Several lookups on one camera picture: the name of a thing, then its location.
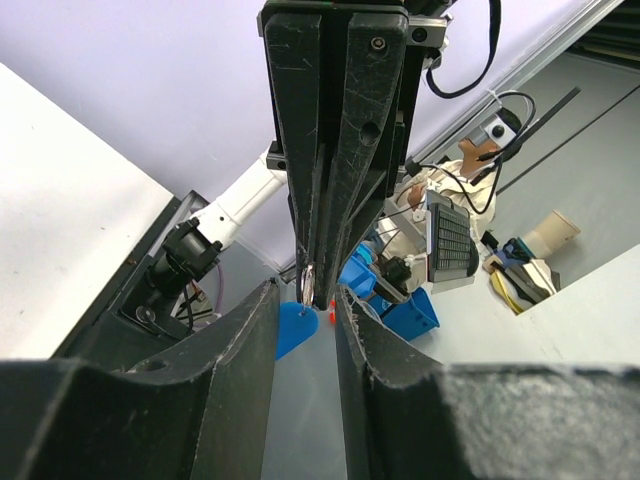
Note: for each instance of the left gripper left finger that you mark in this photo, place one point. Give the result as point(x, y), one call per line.
point(197, 410)

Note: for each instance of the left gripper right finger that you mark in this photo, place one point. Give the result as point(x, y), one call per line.
point(407, 416)

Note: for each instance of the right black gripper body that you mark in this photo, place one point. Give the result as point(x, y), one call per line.
point(425, 33)

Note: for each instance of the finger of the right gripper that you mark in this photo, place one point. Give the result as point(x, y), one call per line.
point(375, 48)
point(293, 46)

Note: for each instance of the silver key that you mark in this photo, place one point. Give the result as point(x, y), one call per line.
point(307, 285)

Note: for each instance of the blue key tag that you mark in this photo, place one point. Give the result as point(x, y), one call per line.
point(297, 323)

